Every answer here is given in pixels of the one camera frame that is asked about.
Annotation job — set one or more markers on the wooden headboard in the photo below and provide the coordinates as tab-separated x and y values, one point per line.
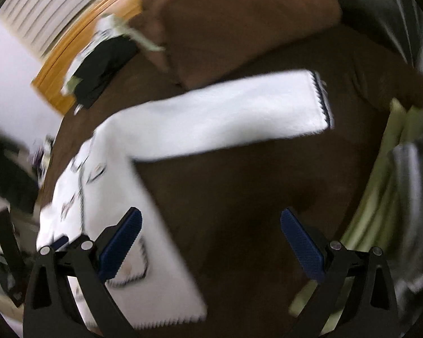
49	80

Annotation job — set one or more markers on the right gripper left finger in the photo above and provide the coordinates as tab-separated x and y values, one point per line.
50	308

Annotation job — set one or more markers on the brown fuzzy bed blanket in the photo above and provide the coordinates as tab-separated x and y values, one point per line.
222	208

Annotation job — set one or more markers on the white window blinds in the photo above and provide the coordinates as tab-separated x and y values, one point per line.
38	24

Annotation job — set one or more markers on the folded brown green blanket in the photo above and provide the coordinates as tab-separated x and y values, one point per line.
390	216

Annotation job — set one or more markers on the brown pillow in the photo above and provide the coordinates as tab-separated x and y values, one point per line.
198	42

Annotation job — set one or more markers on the white fleece garment black trim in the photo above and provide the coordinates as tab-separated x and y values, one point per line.
153	286

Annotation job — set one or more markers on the black clothes pile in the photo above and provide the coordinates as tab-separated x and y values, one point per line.
99	68

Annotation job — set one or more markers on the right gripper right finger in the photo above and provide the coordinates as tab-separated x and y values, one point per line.
355	296

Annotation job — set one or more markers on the white green patterned pillow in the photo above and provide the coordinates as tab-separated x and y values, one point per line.
108	27

